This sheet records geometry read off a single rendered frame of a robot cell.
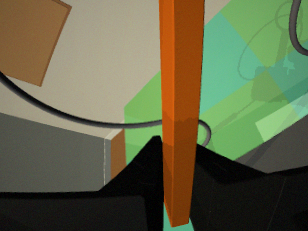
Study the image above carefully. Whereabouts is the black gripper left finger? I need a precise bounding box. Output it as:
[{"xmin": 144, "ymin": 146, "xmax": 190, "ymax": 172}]
[{"xmin": 0, "ymin": 135, "xmax": 165, "ymax": 231}]

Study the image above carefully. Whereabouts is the orange bar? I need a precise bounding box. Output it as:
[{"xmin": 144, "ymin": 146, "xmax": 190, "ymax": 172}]
[{"xmin": 159, "ymin": 0, "xmax": 206, "ymax": 228}]

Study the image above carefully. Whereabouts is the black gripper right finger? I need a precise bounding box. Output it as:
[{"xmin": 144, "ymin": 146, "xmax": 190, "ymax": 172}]
[{"xmin": 189, "ymin": 144, "xmax": 308, "ymax": 231}]

